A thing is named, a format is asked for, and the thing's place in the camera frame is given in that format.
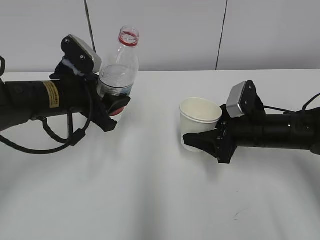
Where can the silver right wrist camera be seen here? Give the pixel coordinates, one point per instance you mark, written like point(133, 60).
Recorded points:
point(243, 100)

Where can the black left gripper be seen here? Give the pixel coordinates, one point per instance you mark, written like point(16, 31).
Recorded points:
point(77, 93)

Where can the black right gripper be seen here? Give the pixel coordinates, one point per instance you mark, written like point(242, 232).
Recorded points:
point(218, 143)

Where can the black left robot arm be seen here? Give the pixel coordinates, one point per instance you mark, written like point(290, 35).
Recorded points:
point(22, 101)

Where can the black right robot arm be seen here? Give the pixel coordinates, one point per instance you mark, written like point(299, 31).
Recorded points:
point(297, 131)

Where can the clear plastic water bottle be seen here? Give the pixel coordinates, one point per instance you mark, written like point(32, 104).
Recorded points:
point(120, 64)

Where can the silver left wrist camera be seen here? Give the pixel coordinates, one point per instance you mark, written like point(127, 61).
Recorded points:
point(79, 55)

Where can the white paper cup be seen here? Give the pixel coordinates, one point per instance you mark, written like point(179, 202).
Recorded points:
point(197, 115)

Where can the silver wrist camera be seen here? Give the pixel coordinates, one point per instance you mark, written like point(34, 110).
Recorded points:
point(243, 100)
point(79, 55)

